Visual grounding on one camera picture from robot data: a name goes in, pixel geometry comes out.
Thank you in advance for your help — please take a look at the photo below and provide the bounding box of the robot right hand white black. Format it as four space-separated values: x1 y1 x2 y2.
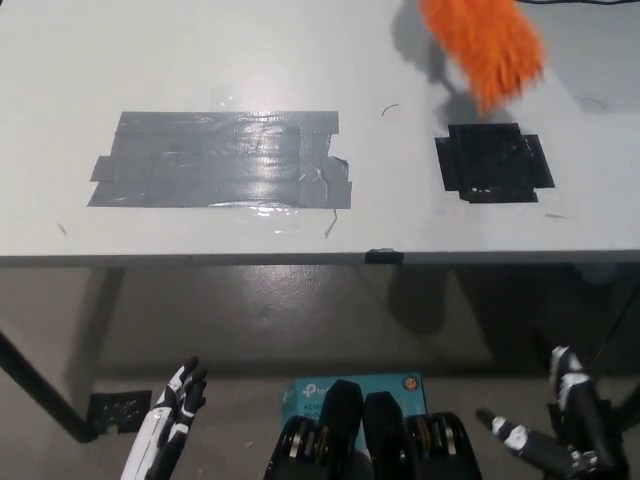
474 344 629 480

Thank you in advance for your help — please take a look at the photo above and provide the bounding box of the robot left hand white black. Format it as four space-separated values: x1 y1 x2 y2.
119 355 209 480

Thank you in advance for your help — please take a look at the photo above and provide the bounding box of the orange microfibre duster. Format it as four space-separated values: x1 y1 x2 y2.
417 0 547 117

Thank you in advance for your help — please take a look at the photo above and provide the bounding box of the black tape patch on floor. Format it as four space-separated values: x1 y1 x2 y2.
88 389 153 435

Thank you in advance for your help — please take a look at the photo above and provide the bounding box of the thin black table leg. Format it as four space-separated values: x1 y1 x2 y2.
593 284 640 374

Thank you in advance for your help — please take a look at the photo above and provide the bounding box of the thick black table leg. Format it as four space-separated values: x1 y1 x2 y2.
0 327 99 444

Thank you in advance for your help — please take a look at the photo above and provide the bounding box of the teal router cardboard box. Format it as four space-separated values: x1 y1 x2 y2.
280 372 429 451

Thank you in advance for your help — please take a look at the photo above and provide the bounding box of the black tape square patch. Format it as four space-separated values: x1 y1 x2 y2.
433 122 556 204

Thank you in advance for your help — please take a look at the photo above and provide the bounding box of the grey duct tape patch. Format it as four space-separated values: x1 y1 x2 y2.
86 110 354 209

